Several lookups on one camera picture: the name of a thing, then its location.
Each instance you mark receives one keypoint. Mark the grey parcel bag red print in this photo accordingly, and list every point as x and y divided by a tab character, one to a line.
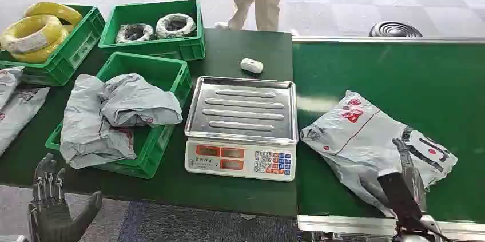
363	138

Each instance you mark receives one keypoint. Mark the folded grey parcel bag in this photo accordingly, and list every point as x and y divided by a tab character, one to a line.
140	100

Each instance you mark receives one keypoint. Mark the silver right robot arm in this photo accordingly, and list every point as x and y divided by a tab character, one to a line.
426	229

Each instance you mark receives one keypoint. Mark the flat grey parcel bag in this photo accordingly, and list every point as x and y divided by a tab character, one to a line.
19	115
7	81

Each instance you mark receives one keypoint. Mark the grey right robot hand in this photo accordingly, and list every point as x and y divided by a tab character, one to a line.
402	198

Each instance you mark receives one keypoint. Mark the green conveyor belt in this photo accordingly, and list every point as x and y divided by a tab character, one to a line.
416	77

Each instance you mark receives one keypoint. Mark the large crumpled grey parcel bag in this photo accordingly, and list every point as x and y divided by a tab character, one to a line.
85	126

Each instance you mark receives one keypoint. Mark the green plastic crate grey coils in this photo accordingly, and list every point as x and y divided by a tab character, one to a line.
151	13

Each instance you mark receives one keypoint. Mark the black ribbed round object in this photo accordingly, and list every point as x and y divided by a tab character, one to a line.
394	30

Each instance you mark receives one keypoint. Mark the small white oval device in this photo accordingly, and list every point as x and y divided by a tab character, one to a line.
252	65

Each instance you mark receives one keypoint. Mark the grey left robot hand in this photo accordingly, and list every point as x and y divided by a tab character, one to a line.
51	219

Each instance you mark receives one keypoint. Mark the electronic weighing scale steel pan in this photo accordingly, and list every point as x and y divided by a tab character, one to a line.
242	119

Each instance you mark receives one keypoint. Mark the green plastic crate yellow coils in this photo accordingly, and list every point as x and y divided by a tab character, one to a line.
72	54

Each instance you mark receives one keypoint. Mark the green plastic crate with parcels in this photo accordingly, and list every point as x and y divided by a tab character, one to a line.
159	69

